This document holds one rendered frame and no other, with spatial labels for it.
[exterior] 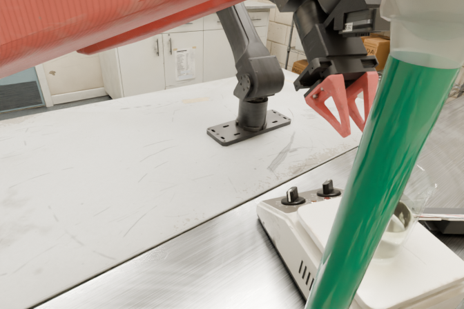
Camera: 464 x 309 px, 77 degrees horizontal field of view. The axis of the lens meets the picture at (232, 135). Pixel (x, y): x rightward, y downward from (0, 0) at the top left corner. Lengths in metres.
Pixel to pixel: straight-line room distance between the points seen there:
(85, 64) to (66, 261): 2.81
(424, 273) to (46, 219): 0.44
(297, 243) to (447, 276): 0.13
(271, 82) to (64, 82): 2.73
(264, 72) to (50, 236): 0.43
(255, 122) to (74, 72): 2.66
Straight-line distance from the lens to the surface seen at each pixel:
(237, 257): 0.39
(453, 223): 0.51
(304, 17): 0.46
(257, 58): 0.58
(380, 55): 2.61
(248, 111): 0.61
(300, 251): 0.34
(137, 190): 0.49
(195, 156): 0.55
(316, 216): 0.33
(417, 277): 0.32
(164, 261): 0.39
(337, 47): 0.42
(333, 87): 0.39
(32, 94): 3.15
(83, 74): 3.17
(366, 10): 0.38
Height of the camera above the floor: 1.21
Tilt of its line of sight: 30 degrees down
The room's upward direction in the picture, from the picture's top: 4 degrees clockwise
